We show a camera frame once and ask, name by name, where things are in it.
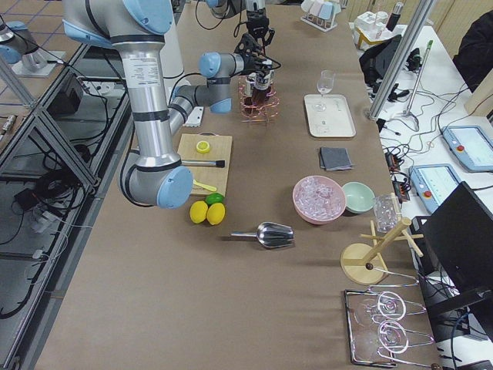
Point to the yellow lemon upper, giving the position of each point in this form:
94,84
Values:
198,211

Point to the pink bowl of ice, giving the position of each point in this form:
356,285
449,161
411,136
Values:
318,199

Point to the cream rectangular tray with bunny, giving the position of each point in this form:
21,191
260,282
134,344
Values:
334,122

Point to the blue teach pendant near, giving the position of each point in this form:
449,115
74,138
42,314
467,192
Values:
433,183

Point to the copper wire bottle basket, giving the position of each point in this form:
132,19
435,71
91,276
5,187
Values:
253,113

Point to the half lemon slice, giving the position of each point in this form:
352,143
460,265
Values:
203,146

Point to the aluminium profile post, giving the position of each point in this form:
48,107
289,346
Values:
413,30

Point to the yellow plastic knife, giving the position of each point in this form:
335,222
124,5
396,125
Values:
205,186

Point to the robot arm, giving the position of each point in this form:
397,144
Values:
226,9
154,175

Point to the green lime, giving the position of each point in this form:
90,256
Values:
214,198

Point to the steel ice scoop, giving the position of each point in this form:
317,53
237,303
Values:
270,235

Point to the yellow lemon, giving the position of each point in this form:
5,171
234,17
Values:
216,213
198,211

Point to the yellow lemon lower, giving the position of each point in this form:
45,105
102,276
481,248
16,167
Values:
216,213

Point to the blue teach pendant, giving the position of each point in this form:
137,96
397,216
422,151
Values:
433,183
471,146

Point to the wooden mug tree stand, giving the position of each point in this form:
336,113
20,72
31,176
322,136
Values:
363,263

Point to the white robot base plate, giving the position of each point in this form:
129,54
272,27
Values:
194,119

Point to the white pedestal column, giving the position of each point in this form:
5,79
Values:
171,59

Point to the blue teach pendant far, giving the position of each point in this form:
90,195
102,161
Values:
471,146

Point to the mint green bowl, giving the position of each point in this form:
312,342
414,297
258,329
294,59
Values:
359,197

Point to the clear wine glass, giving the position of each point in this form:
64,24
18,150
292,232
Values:
324,86

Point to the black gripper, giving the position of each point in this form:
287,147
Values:
253,61
257,18

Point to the bamboo cutting board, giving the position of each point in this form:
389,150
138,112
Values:
210,168

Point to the clear glass mug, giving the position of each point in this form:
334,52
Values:
386,212

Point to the black computer monitor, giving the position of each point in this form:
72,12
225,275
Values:
459,235

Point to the wire wine glass rack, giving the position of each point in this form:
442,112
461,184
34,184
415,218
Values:
375,317

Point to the folded grey cloth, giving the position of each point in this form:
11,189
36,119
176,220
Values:
333,159

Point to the tea bottle white cap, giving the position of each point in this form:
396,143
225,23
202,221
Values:
264,81

